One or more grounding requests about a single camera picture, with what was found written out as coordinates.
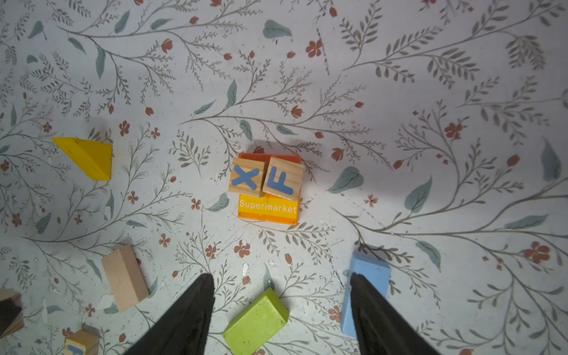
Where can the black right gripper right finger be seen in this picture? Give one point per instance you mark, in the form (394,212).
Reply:
(380,329)

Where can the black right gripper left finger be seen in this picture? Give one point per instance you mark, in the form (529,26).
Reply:
(184,328)

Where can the orange supermarket wood block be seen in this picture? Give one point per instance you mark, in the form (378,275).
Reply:
(269,208)

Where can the letter X wood cube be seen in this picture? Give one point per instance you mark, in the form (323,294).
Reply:
(247,177)

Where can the letter F wood cube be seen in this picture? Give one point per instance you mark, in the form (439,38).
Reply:
(283,179)

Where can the yellow wedge wood block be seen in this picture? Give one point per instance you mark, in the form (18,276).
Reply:
(93,158)

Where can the lime green wood block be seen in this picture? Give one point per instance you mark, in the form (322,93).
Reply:
(257,324)

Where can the light blue wood block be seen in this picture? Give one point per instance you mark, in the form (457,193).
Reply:
(365,271)

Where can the plain tan wood block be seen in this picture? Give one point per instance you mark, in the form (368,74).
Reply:
(125,278)

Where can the letter H wood cube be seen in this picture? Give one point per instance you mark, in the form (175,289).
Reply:
(82,343)

